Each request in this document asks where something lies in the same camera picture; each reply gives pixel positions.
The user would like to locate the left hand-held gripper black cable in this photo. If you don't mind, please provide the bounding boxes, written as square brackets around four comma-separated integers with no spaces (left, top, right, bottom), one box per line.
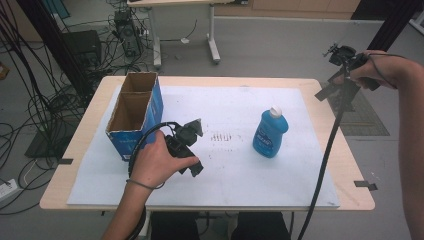
[127,121,178,240]

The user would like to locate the black frame post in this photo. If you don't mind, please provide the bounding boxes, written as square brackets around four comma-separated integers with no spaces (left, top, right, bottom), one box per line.
[329,0,424,113]
[14,0,93,99]

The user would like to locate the blue bottle with white cap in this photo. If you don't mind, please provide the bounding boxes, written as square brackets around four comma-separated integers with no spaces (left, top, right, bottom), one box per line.
[252,105,290,159]

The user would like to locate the teal panel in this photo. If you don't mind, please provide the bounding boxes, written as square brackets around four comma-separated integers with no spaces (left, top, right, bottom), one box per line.
[43,0,72,19]

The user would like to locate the person's leg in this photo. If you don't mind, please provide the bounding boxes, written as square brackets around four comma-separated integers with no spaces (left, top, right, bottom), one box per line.
[230,211,292,240]
[149,211,201,240]

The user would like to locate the black floor plate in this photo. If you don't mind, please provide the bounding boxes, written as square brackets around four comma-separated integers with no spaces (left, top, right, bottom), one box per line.
[24,129,69,159]

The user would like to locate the black computer tower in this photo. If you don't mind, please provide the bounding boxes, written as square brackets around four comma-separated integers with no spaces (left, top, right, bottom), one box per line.
[114,9,144,58]

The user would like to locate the person's right leg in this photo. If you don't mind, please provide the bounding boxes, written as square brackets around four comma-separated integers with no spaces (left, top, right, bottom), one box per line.
[230,211,292,240]

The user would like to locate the grey wristband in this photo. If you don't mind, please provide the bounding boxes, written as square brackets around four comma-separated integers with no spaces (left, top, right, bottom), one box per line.
[125,178,166,191]

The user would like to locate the person's right hand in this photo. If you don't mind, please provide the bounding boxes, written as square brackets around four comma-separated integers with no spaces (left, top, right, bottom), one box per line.
[346,49,399,90]

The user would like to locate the blue cardboard box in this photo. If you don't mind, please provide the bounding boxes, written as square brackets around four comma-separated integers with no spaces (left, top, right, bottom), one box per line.
[105,71,165,163]

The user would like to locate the white desk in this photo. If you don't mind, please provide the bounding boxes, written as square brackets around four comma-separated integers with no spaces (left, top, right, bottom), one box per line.
[126,0,249,69]

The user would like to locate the hand-held gripper black cable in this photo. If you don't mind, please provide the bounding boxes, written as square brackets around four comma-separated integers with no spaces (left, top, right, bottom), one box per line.
[127,121,178,240]
[296,78,354,240]

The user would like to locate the person's left leg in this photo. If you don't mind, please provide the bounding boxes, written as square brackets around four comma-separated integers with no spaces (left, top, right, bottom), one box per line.
[149,211,201,240]

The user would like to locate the person's left hand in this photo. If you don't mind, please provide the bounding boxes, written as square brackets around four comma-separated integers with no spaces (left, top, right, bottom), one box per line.
[129,129,200,190]

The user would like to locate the grey floor mat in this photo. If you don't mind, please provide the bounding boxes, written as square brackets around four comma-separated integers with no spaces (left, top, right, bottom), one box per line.
[319,82,390,137]

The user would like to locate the white power strip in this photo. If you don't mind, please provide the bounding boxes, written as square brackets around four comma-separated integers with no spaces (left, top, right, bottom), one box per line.
[0,178,18,202]

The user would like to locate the white mat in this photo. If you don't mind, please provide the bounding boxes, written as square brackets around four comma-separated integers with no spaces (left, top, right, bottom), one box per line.
[66,85,341,208]

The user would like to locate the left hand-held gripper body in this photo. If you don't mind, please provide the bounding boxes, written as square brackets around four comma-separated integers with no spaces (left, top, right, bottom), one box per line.
[164,118,205,161]

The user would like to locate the tangle of black floor cables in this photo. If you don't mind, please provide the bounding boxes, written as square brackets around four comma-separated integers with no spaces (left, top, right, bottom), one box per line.
[0,0,151,214]

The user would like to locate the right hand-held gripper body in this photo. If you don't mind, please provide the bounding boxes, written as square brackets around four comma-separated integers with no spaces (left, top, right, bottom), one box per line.
[314,43,382,103]

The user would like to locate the right hand-held gripper black cable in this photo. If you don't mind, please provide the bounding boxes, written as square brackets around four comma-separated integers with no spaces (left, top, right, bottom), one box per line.
[296,78,354,240]

